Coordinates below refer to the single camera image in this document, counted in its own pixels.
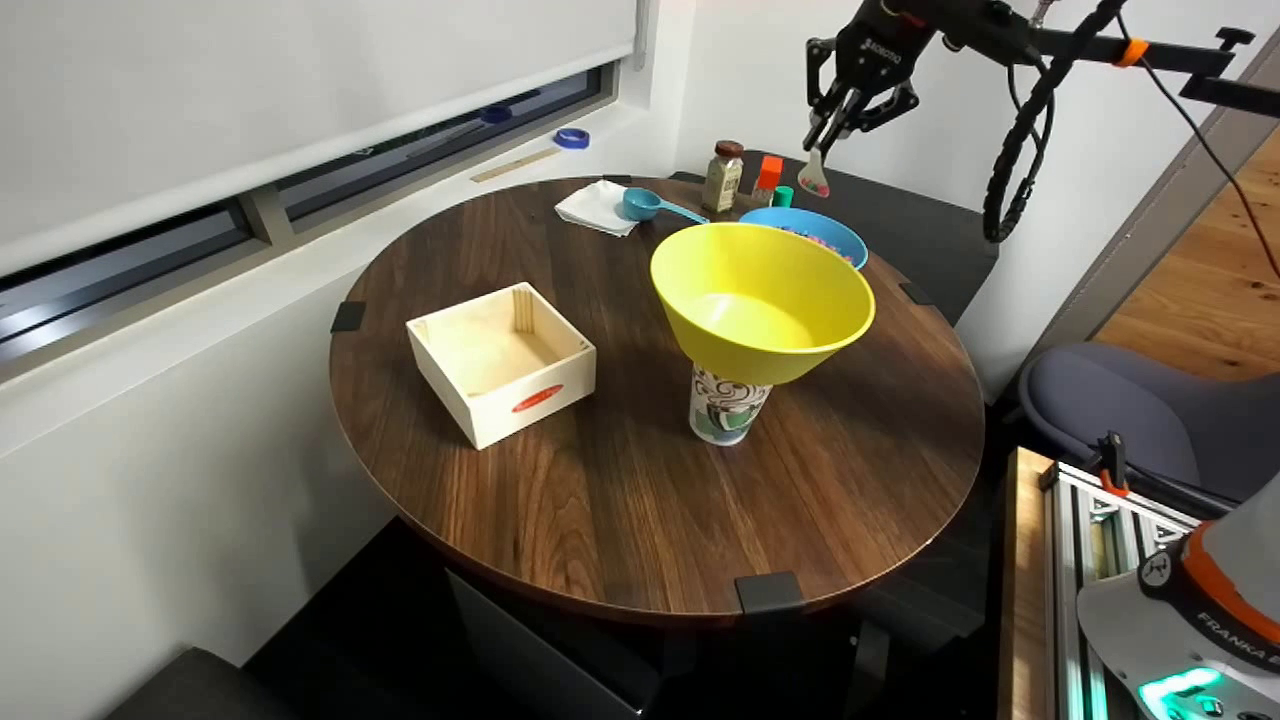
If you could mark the black table clamp pad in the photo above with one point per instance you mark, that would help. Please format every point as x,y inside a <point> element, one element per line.
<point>769,593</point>

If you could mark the blue tape roll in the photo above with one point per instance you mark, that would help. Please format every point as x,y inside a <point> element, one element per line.
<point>571,137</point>

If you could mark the metal equipment rack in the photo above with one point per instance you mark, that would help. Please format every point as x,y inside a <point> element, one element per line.
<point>1065,528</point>

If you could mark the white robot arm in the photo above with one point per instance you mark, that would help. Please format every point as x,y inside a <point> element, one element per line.
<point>1006,39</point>

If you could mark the grey office chair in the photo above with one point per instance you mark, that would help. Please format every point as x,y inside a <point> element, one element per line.
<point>1179,435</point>

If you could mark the white plastic spoon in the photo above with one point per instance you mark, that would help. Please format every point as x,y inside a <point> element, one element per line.
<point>813,178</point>

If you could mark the small wooden box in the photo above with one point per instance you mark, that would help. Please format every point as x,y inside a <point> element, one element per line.
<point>500,361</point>

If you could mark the orange block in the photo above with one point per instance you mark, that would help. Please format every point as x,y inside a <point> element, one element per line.
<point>769,175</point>

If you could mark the blue measuring scoop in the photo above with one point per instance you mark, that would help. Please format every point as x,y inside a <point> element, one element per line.
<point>649,205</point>

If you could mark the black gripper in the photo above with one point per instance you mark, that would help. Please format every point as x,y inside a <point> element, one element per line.
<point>862,77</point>

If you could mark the spice jar brown lid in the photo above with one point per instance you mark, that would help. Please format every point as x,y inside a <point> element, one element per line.
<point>722,182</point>

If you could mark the blue bowl of coloured beads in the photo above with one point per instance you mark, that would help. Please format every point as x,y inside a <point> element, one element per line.
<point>813,227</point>

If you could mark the grey orange device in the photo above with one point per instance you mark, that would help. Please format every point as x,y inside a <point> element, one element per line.
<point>1193,635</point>

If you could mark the yellow plastic bowl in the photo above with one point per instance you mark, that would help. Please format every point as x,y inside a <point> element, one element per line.
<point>758,307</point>

